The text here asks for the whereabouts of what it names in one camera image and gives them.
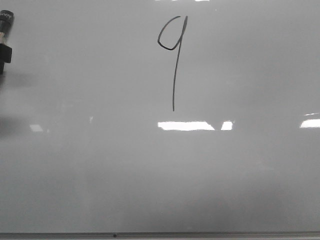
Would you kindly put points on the white glossy whiteboard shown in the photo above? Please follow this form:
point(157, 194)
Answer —
point(161, 116)

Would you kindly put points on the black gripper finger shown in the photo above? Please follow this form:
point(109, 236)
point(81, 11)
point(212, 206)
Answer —
point(5, 56)

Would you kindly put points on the grey aluminium whiteboard frame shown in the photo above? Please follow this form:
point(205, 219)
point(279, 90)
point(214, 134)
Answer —
point(160, 235)

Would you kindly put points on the black whiteboard marker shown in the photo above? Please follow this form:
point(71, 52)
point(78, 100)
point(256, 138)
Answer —
point(6, 22)

